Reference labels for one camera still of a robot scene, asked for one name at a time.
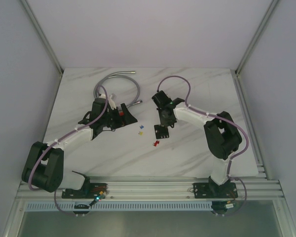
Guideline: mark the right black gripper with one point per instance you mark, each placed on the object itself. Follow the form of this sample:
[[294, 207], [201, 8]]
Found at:
[[166, 123]]

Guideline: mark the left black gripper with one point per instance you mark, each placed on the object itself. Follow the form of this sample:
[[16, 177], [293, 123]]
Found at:
[[119, 119]]

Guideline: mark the black fuse box base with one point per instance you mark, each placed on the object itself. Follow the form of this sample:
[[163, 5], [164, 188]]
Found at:
[[161, 132]]

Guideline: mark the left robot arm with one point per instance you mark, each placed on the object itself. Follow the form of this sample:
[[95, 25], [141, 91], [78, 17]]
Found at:
[[44, 168]]

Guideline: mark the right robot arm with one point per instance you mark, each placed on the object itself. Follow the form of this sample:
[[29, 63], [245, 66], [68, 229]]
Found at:
[[223, 138]]

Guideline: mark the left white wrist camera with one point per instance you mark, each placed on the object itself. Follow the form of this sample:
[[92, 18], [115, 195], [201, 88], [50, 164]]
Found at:
[[108, 98]]

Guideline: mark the aluminium rail frame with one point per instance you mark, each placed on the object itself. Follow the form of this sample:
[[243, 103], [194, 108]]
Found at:
[[179, 188]]

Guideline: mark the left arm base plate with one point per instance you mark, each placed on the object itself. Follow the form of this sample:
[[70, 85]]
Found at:
[[87, 191]]

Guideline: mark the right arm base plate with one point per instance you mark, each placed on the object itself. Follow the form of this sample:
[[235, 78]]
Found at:
[[214, 191]]

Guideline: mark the white slotted cable duct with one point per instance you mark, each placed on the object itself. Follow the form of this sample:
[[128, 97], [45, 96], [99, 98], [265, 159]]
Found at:
[[137, 206]]

